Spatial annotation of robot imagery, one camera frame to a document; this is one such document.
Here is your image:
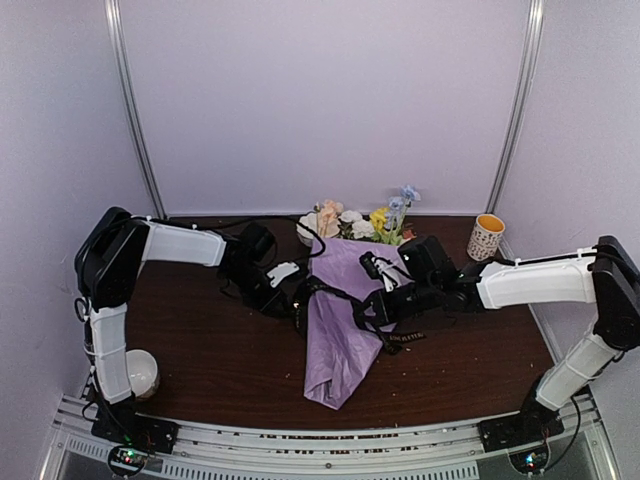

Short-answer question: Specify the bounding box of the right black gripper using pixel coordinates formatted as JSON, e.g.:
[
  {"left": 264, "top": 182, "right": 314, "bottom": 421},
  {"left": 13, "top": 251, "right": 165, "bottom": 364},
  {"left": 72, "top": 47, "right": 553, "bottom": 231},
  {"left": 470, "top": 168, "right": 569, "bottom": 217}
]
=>
[{"left": 354, "top": 277, "right": 440, "bottom": 327}]

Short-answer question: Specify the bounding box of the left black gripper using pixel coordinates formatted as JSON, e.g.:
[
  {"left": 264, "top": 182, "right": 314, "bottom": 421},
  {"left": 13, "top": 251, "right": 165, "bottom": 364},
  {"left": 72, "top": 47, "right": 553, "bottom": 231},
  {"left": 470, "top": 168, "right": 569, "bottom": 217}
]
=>
[{"left": 223, "top": 262, "right": 291, "bottom": 317}]

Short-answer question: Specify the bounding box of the black printed ribbon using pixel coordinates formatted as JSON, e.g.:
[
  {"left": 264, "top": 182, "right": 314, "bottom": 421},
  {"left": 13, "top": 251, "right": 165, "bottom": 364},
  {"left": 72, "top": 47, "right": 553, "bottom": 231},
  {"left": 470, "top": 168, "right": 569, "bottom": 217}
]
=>
[{"left": 292, "top": 246, "right": 426, "bottom": 355}]

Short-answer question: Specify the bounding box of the pink wrapping paper sheet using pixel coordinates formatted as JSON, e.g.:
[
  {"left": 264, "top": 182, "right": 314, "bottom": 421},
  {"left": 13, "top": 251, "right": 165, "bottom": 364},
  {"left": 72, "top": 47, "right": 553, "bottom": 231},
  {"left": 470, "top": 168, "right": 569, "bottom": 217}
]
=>
[{"left": 304, "top": 239, "right": 401, "bottom": 410}]

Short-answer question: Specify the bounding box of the scalloped white bowl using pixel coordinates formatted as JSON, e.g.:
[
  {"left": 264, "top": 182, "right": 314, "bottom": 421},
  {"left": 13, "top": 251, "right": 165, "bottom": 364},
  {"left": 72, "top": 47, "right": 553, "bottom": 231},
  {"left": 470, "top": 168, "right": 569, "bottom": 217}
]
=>
[{"left": 296, "top": 211, "right": 317, "bottom": 248}]

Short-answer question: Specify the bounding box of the peach flower stem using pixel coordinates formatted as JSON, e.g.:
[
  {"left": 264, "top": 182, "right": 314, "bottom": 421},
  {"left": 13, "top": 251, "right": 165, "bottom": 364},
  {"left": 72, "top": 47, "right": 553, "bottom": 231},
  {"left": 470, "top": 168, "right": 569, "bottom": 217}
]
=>
[{"left": 315, "top": 199, "right": 344, "bottom": 238}]

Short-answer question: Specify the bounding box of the blue flower stem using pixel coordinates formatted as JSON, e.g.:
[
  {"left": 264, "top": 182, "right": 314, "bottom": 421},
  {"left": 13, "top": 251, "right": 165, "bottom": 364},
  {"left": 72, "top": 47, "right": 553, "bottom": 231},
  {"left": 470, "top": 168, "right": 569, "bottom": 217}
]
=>
[{"left": 385, "top": 184, "right": 421, "bottom": 234}]

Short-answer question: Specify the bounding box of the patterned mug orange inside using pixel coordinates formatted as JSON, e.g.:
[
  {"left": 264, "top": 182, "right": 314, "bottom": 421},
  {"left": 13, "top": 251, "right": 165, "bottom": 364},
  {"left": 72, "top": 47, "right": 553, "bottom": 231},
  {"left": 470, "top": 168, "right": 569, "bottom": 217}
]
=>
[{"left": 466, "top": 214, "right": 506, "bottom": 261}]

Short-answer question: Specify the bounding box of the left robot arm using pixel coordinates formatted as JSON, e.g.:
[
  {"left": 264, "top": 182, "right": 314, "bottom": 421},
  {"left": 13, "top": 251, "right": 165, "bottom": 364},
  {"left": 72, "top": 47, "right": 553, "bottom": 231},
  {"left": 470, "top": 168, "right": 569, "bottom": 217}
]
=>
[{"left": 74, "top": 207, "right": 301, "bottom": 444}]

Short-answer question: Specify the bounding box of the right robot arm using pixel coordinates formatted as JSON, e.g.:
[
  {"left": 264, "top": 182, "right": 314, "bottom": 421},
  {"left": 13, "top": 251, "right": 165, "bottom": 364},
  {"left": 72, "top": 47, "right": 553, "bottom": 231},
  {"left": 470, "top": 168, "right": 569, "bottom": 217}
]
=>
[{"left": 359, "top": 235, "right": 639, "bottom": 442}]

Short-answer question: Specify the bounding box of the round white bowl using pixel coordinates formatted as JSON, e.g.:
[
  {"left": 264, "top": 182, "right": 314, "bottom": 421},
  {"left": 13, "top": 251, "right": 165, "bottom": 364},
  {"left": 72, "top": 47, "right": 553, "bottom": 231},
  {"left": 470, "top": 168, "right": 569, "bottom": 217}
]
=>
[{"left": 126, "top": 349, "right": 160, "bottom": 401}]

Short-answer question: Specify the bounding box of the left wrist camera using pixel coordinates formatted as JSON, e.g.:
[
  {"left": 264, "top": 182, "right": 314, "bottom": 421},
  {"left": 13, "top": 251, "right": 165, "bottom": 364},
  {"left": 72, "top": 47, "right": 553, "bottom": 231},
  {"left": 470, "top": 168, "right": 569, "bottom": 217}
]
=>
[{"left": 266, "top": 261, "right": 306, "bottom": 288}]

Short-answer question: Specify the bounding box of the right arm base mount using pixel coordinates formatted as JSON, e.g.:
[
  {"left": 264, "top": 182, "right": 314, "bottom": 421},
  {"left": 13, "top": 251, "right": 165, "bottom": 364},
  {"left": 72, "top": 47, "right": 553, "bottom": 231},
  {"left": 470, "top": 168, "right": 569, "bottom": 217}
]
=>
[{"left": 478, "top": 413, "right": 564, "bottom": 452}]

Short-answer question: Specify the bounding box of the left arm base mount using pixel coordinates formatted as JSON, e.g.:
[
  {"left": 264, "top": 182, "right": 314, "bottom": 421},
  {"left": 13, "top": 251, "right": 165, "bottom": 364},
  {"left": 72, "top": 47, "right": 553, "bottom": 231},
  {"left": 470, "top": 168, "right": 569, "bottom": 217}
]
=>
[{"left": 91, "top": 415, "right": 179, "bottom": 454}]

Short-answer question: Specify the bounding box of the front aluminium rail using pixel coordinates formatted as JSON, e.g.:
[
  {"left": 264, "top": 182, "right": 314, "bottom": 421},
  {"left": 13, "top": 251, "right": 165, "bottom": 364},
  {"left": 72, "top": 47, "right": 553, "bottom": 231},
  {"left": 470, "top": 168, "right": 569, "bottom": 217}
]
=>
[{"left": 35, "top": 393, "right": 622, "bottom": 479}]

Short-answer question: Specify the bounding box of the left aluminium frame post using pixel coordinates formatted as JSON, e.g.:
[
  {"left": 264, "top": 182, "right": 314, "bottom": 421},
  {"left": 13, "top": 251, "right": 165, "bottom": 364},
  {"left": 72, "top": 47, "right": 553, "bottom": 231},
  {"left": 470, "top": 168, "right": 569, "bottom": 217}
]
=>
[{"left": 104, "top": 0, "right": 167, "bottom": 219}]

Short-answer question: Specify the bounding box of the aluminium frame post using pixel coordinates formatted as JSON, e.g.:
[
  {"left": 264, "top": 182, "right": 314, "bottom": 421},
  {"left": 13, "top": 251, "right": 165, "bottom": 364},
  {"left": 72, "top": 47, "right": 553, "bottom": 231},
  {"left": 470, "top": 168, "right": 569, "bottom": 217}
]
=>
[
  {"left": 104, "top": 0, "right": 167, "bottom": 219},
  {"left": 482, "top": 0, "right": 546, "bottom": 224}
]

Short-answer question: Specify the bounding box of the right aluminium frame post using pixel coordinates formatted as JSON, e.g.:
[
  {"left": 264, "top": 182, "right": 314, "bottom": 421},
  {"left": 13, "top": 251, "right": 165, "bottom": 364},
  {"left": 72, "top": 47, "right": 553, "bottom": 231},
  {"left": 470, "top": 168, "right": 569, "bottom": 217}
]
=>
[{"left": 482, "top": 0, "right": 546, "bottom": 224}]

